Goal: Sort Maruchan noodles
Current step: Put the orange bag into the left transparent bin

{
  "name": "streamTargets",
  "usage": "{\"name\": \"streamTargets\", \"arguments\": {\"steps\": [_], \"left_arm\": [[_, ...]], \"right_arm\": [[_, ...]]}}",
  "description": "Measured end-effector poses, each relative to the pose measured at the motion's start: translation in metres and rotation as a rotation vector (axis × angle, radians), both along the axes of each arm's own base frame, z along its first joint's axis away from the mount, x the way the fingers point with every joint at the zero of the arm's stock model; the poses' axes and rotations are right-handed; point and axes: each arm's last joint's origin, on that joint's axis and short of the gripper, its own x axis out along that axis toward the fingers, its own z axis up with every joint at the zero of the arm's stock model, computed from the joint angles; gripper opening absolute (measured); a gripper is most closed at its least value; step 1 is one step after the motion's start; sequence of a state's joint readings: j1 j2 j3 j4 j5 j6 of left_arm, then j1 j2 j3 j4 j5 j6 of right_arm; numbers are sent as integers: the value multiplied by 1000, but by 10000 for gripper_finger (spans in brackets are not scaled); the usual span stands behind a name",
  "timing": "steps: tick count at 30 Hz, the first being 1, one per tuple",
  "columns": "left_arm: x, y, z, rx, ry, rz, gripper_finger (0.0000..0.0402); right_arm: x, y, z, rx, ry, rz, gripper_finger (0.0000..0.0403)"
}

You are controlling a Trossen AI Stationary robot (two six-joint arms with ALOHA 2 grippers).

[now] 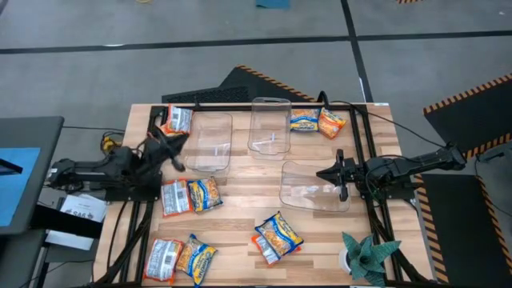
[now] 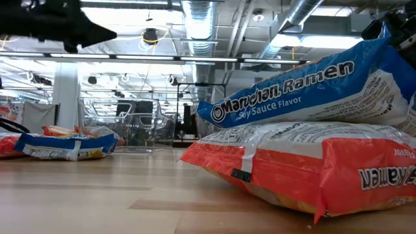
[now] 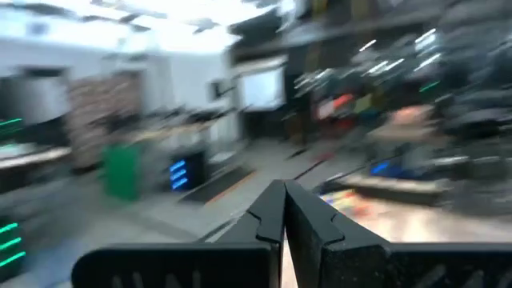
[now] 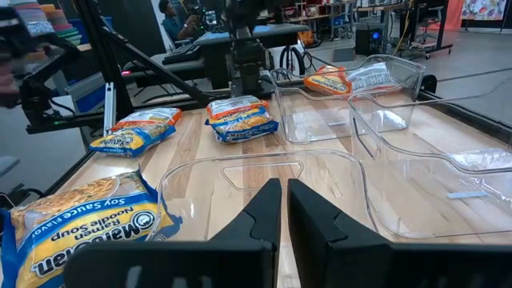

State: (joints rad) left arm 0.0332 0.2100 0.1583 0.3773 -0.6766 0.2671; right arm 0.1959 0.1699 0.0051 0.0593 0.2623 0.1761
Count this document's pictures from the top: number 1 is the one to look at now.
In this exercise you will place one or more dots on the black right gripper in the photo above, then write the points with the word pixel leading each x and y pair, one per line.
pixel 354 174

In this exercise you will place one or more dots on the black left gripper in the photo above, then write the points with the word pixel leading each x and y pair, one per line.
pixel 158 148

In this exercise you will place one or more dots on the orange Maruchan ramen pack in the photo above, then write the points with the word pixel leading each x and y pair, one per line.
pixel 175 198
pixel 180 119
pixel 162 260
pixel 265 250
pixel 331 123

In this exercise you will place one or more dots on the blue Maruchan ramen pack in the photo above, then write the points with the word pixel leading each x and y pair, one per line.
pixel 278 236
pixel 196 260
pixel 205 194
pixel 304 120

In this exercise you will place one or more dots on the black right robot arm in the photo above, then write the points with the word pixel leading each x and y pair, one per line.
pixel 420 162

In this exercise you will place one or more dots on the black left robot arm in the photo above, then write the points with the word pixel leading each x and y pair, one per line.
pixel 100 168

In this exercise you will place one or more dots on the clear plastic bin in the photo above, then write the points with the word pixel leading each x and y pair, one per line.
pixel 208 136
pixel 270 120
pixel 304 192

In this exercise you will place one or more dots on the white plant pot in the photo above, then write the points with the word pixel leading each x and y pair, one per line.
pixel 343 262

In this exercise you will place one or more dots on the green snake plant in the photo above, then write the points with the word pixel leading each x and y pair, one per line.
pixel 366 256

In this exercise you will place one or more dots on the black hazard-striped floor mat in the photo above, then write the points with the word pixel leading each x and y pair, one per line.
pixel 468 120
pixel 240 86
pixel 452 232
pixel 410 1

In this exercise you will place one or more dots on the white paper sheet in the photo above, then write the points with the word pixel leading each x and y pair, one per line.
pixel 82 208

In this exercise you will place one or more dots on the black desk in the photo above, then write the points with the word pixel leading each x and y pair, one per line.
pixel 44 132

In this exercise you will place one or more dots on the blue sheet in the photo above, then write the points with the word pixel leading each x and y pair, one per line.
pixel 20 192

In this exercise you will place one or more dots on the blue floor mat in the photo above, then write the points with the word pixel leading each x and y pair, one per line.
pixel 272 3

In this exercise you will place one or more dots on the black aluminium table frame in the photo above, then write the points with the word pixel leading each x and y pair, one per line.
pixel 224 107

